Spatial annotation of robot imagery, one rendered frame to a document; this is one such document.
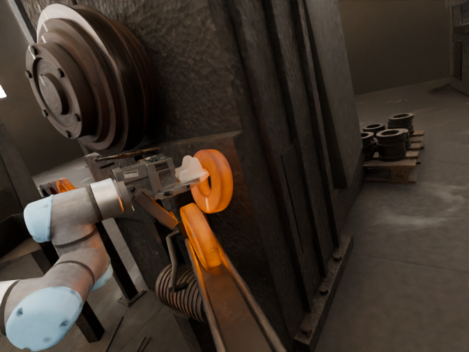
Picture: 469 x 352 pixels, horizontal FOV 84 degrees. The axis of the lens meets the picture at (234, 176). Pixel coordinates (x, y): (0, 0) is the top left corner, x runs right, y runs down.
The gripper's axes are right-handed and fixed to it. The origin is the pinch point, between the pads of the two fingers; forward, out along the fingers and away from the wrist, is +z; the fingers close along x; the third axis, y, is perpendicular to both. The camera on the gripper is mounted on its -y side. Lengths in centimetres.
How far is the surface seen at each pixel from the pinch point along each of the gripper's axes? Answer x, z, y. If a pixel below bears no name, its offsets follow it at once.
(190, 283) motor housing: 4.6, -10.1, -30.3
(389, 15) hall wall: 265, 549, 90
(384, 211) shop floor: 26, 124, -73
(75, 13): 33, -14, 44
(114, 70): 25.7, -9.7, 28.1
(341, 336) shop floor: -7, 37, -79
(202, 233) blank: -11.6, -8.8, -7.4
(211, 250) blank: -13.0, -8.1, -11.1
